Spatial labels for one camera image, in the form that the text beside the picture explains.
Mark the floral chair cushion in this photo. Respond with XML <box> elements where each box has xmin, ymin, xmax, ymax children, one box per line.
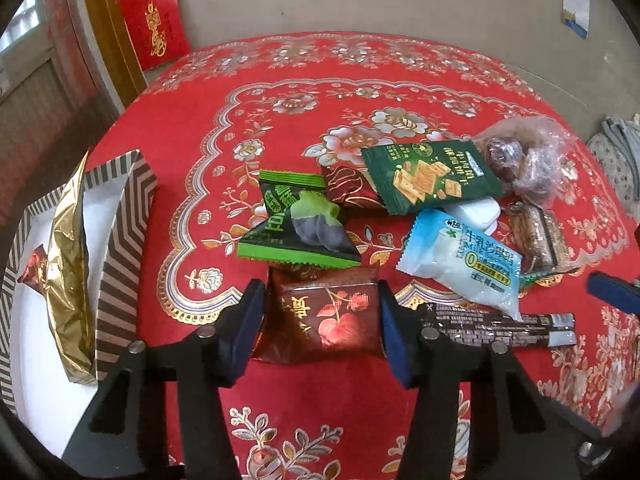
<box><xmin>586</xmin><ymin>115</ymin><xmax>640</xmax><ymax>221</ymax></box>

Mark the gold foil wrapper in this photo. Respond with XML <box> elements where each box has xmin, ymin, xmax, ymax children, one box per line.
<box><xmin>44</xmin><ymin>152</ymin><xmax>98</xmax><ymax>386</ymax></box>

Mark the light blue milk packet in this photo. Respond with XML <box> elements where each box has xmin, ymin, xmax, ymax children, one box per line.
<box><xmin>396</xmin><ymin>208</ymin><xmax>523</xmax><ymax>322</ymax></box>

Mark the white plastic container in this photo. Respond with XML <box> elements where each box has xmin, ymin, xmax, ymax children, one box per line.
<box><xmin>442</xmin><ymin>197</ymin><xmax>501</xmax><ymax>235</ymax></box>

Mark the long black snack packet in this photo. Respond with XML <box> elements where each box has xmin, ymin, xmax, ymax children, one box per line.
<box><xmin>420</xmin><ymin>302</ymin><xmax>576</xmax><ymax>348</ymax></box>

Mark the green cracker packet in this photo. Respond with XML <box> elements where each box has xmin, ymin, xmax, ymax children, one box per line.
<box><xmin>361</xmin><ymin>140</ymin><xmax>505</xmax><ymax>216</ymax></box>

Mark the striped cardboard box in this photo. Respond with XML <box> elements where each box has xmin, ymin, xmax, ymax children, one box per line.
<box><xmin>0</xmin><ymin>149</ymin><xmax>158</xmax><ymax>416</ymax></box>

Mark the small dark red candy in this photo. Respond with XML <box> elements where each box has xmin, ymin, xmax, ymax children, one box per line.
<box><xmin>17</xmin><ymin>245</ymin><xmax>51</xmax><ymax>291</ymax></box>

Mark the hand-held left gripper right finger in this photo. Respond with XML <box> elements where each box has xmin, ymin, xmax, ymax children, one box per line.
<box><xmin>377</xmin><ymin>280</ymin><xmax>606</xmax><ymax>480</ymax></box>

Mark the clear zip bag of nuts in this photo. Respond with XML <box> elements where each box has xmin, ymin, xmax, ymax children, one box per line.
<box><xmin>500</xmin><ymin>116</ymin><xmax>581</xmax><ymax>208</ymax></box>

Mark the red floral tablecloth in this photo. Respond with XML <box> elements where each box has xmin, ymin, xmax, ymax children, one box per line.
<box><xmin>82</xmin><ymin>32</ymin><xmax>640</xmax><ymax>480</ymax></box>

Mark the red paper wall decoration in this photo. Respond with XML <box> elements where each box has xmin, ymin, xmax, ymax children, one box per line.
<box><xmin>117</xmin><ymin>0</ymin><xmax>192</xmax><ymax>72</ymax></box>

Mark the clear bag of dark dates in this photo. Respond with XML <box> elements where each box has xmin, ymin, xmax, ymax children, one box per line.
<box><xmin>474</xmin><ymin>132</ymin><xmax>526</xmax><ymax>183</ymax></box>

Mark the green triangular snack packet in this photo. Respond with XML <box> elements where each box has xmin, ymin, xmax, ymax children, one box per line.
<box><xmin>236</xmin><ymin>170</ymin><xmax>362</xmax><ymax>268</ymax></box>

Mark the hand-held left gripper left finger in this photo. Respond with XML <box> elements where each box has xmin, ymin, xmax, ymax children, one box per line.
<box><xmin>62</xmin><ymin>279</ymin><xmax>267</xmax><ymax>480</ymax></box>

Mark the brown wrapped snack bar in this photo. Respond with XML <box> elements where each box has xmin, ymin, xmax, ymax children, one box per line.
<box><xmin>505</xmin><ymin>202</ymin><xmax>571</xmax><ymax>273</ymax></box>

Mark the wooden door frame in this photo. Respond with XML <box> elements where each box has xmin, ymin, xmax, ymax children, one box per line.
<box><xmin>80</xmin><ymin>0</ymin><xmax>148</xmax><ymax>111</ymax></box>

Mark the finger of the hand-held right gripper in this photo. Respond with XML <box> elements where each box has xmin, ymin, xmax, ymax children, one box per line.
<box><xmin>587</xmin><ymin>271</ymin><xmax>640</xmax><ymax>313</ymax></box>

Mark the small dark red packet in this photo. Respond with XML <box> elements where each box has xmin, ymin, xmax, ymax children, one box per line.
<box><xmin>320</xmin><ymin>164</ymin><xmax>386</xmax><ymax>208</ymax></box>

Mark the window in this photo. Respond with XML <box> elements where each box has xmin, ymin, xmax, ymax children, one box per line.
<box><xmin>0</xmin><ymin>0</ymin><xmax>51</xmax><ymax>91</ymax></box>

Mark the dark red apple-print packet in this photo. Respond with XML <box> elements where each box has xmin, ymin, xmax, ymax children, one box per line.
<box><xmin>252</xmin><ymin>265</ymin><xmax>388</xmax><ymax>366</ymax></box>

